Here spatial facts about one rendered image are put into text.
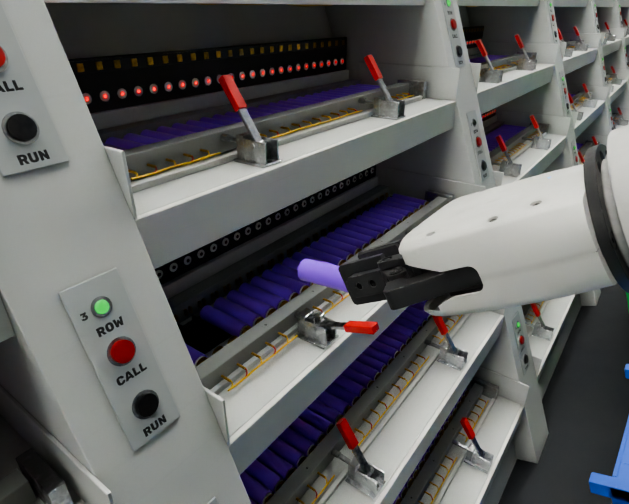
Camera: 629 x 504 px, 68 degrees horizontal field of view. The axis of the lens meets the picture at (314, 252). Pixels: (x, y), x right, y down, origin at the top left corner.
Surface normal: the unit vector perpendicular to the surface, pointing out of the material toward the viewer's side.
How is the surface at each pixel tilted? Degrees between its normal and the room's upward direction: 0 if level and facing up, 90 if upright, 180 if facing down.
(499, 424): 21
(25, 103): 90
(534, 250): 90
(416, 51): 90
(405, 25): 90
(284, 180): 111
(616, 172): 48
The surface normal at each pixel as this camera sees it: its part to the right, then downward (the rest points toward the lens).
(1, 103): 0.74, -0.07
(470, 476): -0.01, -0.89
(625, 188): -0.73, -0.18
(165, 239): 0.80, 0.27
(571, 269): -0.39, 0.47
